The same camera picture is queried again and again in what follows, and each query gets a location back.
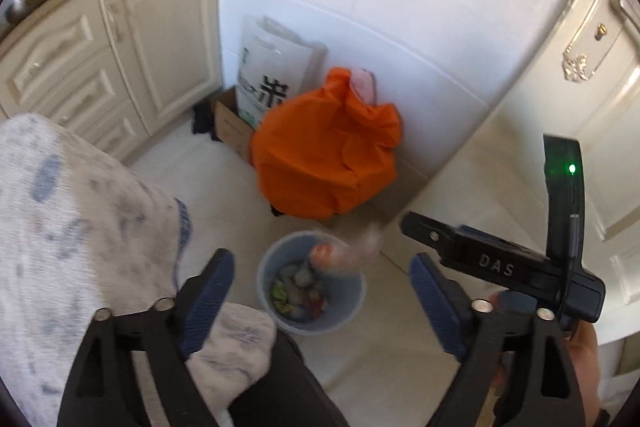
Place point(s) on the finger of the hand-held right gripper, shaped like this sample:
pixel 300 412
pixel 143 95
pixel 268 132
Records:
pixel 430 232
pixel 480 234

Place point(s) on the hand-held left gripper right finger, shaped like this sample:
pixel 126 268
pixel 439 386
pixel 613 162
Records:
pixel 435 302

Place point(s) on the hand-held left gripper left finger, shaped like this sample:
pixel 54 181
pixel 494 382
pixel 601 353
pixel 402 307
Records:
pixel 207 302

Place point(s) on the blue plastic bin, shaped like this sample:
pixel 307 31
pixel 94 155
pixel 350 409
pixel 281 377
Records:
pixel 280 257

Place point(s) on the sausage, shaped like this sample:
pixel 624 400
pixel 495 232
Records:
pixel 325 254

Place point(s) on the person's right hand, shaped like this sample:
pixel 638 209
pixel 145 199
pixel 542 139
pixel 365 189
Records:
pixel 585 357

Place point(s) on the cream door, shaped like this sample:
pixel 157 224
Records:
pixel 600 107

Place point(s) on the orange plastic bag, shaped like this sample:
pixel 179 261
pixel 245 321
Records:
pixel 310 157

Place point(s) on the round table with floral cloth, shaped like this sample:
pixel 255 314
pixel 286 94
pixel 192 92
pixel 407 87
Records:
pixel 75 232

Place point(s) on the cardboard box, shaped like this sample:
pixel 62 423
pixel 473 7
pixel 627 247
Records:
pixel 230 127

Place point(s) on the brass lock knob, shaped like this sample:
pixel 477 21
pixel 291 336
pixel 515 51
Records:
pixel 600 32

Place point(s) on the white printed rice sack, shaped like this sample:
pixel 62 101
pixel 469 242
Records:
pixel 270 67

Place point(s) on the cream carved drawer front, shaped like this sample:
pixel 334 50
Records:
pixel 50 52

